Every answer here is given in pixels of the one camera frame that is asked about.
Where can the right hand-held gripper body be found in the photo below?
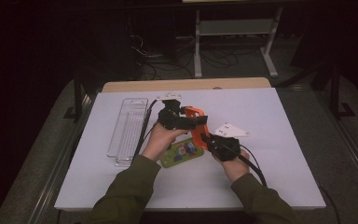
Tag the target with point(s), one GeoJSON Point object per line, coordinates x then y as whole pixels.
{"type": "Point", "coordinates": [227, 147]}

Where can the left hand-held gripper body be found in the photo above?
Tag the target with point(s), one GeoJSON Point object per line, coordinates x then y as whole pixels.
{"type": "Point", "coordinates": [171, 118]}

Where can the orange phone case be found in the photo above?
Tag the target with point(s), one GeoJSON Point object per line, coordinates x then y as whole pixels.
{"type": "Point", "coordinates": [199, 135]}

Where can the clear plastic tray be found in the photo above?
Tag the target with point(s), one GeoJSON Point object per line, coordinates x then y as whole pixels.
{"type": "Point", "coordinates": [127, 130]}

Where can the person's right hand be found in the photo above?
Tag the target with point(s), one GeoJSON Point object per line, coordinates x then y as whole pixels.
{"type": "Point", "coordinates": [237, 168]}

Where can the person's left hand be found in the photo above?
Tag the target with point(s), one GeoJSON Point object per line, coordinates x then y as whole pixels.
{"type": "Point", "coordinates": [158, 143]}

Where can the beige wooden board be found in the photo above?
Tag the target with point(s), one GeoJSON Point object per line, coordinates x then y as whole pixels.
{"type": "Point", "coordinates": [183, 84]}

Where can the black metal stand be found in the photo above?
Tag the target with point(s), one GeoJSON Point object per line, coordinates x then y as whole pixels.
{"type": "Point", "coordinates": [335, 96]}
{"type": "Point", "coordinates": [77, 99]}

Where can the white metal table frame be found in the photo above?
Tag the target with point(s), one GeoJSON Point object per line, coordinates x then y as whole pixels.
{"type": "Point", "coordinates": [236, 27]}

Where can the metal rail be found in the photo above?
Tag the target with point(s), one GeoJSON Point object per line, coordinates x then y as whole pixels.
{"type": "Point", "coordinates": [351, 146]}
{"type": "Point", "coordinates": [59, 174]}

